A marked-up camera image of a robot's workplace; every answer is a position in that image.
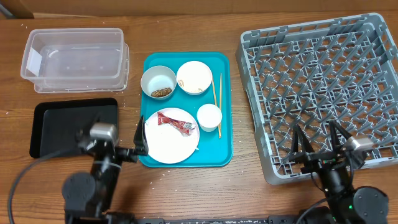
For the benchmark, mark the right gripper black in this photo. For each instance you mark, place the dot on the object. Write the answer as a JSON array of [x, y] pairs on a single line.
[[314, 159]]

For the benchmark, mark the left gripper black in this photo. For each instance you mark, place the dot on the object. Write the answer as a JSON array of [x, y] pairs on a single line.
[[139, 144]]

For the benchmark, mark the red snack wrapper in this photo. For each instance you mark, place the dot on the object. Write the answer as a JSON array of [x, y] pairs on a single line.
[[185, 128]]

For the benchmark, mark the grey bowl with brown scraps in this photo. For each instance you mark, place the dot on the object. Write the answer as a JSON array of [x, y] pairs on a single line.
[[158, 82]]

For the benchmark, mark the white cup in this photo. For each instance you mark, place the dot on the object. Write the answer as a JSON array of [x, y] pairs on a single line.
[[209, 117]]

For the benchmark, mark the white bowl with rice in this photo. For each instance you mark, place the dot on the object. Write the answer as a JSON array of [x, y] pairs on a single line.
[[194, 77]]

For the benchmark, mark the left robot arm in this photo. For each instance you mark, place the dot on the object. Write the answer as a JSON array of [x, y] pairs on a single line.
[[88, 195]]

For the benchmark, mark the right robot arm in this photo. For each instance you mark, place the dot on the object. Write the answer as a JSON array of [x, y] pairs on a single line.
[[342, 203]]

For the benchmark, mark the grey dishwasher rack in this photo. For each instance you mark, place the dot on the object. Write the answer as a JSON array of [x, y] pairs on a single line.
[[342, 69]]

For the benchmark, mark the clear plastic waste bin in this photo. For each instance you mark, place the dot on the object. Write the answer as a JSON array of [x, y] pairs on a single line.
[[76, 60]]

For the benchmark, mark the white round plate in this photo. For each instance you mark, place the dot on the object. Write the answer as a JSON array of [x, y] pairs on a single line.
[[166, 143]]

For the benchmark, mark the teal serving tray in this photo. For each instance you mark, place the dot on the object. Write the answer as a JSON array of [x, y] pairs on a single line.
[[212, 151]]

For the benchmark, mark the black rectangular tray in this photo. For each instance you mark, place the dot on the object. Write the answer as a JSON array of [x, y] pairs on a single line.
[[57, 123]]

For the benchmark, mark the wooden chopstick left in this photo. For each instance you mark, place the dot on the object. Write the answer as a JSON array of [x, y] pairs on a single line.
[[216, 104]]

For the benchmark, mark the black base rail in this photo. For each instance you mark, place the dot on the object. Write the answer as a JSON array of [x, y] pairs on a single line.
[[273, 219]]

